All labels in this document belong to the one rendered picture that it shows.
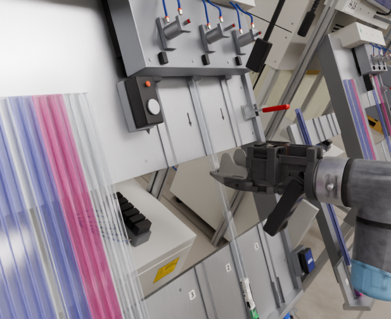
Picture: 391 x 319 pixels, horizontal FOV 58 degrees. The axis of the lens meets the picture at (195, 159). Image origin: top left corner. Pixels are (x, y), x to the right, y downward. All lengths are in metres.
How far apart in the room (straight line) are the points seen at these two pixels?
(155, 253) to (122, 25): 0.61
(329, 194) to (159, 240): 0.57
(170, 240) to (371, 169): 0.63
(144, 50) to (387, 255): 0.45
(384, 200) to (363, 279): 0.12
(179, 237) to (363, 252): 0.61
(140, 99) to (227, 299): 0.40
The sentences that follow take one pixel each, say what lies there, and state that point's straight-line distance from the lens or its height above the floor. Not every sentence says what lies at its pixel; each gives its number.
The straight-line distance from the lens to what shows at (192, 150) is 0.66.
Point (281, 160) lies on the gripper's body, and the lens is 0.60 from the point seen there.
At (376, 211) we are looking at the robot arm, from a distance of 0.55.
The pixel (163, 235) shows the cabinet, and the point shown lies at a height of 0.62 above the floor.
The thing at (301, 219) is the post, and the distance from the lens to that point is 1.12.
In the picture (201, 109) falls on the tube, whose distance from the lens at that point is 0.69.
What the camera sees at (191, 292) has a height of 0.83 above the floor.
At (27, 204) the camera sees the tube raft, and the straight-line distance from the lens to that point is 0.46.
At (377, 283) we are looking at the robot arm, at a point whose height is 1.02.
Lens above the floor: 1.30
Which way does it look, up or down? 28 degrees down
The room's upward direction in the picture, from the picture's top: 22 degrees clockwise
